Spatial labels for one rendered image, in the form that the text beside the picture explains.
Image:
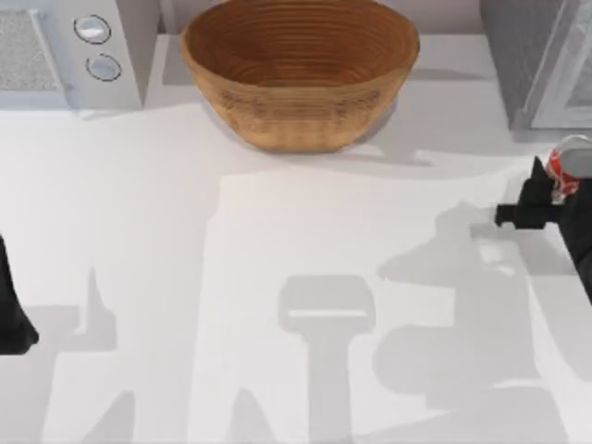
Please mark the red and white can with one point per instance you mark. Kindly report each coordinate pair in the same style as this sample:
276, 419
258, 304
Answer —
562, 180

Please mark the pale grey rounded box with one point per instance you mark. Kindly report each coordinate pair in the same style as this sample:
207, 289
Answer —
580, 157

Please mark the brown woven basket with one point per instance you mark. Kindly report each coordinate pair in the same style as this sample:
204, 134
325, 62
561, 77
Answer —
300, 92

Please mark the pale microwave oven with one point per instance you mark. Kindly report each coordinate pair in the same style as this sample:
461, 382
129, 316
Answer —
134, 55

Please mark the small round microwave knob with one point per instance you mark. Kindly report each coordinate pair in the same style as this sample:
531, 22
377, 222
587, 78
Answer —
103, 67

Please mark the large round microwave knob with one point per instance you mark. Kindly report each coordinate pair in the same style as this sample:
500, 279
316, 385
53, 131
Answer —
91, 28

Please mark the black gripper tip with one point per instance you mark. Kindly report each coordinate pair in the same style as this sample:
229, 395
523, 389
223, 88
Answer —
11, 319

